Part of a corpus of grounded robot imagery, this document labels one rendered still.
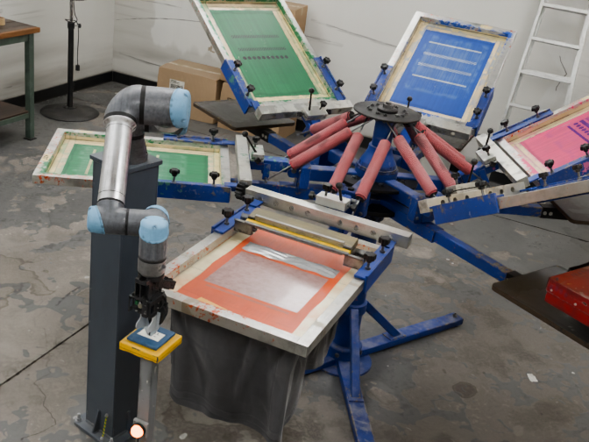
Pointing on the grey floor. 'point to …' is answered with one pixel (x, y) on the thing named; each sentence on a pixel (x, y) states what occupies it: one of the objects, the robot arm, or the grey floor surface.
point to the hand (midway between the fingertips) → (152, 331)
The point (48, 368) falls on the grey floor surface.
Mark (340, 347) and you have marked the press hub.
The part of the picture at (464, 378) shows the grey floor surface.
